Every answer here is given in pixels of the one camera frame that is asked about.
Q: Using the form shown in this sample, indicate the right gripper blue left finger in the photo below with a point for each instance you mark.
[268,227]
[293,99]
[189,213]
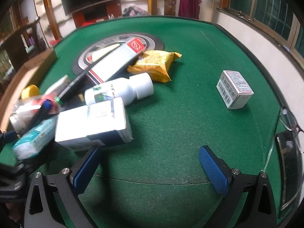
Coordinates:
[84,169]

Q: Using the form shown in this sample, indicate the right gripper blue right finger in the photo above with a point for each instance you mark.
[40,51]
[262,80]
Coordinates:
[219,173]

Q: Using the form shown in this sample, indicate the white and blue medicine box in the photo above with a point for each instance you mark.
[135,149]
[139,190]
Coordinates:
[102,124]

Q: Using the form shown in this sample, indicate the teal tissue pack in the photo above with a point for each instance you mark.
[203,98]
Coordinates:
[34,141]

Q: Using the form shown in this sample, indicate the black marker green cap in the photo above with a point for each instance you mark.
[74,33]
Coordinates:
[77,86]

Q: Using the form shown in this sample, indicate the black marker blue cap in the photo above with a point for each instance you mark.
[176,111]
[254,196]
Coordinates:
[39,116]

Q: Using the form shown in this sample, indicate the small white barcode box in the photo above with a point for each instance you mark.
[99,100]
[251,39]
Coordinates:
[234,89]

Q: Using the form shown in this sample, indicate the yellow balm jar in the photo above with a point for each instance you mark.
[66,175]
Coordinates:
[30,91]

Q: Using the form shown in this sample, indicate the white bottle green label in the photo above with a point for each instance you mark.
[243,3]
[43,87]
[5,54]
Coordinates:
[129,89]

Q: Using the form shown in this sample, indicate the clear pack red item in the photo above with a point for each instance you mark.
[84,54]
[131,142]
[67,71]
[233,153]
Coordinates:
[25,109]

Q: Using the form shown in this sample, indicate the eyeglasses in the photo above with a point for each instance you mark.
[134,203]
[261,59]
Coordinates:
[288,141]

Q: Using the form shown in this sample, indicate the cardboard tray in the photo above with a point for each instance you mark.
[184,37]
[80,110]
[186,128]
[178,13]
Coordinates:
[31,72]

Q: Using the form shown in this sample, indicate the yellow snack packet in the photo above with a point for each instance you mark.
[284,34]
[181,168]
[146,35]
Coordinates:
[156,63]

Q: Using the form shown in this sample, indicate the dark wooden chair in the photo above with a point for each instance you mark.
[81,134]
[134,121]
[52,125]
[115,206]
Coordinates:
[14,46]

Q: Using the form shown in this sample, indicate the patterned clothes pile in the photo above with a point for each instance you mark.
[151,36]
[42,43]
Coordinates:
[134,11]

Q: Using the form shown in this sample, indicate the maroon cloth on chair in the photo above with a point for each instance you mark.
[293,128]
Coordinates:
[189,9]

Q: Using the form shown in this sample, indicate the window with green grille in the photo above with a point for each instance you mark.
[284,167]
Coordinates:
[274,17]

